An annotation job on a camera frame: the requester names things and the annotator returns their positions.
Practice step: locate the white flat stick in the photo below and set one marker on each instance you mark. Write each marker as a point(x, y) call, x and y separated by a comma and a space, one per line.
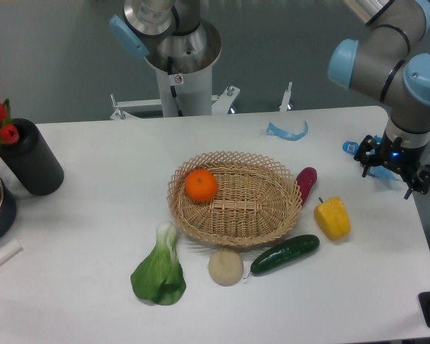
point(9, 250)

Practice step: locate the green bok choy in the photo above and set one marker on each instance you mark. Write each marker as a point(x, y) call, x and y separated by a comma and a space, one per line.
point(159, 277)

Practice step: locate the purple eggplant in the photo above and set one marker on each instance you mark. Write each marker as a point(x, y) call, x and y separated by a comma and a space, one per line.
point(306, 179)

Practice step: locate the green cucumber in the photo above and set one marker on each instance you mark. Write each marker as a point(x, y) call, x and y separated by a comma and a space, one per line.
point(289, 251)

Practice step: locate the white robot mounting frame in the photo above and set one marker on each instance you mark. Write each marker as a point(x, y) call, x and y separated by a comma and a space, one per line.
point(221, 104)

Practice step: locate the beige round bun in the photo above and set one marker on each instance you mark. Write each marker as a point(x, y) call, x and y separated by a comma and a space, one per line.
point(226, 267)

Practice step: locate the blue plastic strip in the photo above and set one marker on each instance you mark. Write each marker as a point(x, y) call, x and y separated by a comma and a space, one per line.
point(286, 135)

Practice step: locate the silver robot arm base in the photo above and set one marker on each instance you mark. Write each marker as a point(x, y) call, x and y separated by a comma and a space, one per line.
point(179, 45)

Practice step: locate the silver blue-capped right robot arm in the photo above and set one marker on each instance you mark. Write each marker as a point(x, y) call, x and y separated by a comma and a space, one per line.
point(381, 68)

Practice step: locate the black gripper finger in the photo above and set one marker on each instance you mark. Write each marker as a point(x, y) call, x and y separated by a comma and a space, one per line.
point(417, 181)
point(366, 154)

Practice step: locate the black cylindrical vase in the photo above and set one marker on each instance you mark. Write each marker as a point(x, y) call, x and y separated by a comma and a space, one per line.
point(32, 161)

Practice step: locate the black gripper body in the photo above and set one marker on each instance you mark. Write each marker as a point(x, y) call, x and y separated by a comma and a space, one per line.
point(392, 155)

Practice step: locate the blue tag strip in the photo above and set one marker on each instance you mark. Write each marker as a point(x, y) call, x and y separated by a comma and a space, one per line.
point(380, 172)

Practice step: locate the woven wicker basket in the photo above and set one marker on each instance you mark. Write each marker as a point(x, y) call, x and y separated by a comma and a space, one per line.
point(258, 200)

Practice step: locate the yellow bell pepper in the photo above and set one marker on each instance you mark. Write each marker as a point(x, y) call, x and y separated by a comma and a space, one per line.
point(332, 218)

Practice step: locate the orange tangerine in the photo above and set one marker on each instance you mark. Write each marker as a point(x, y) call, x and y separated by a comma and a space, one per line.
point(201, 185)

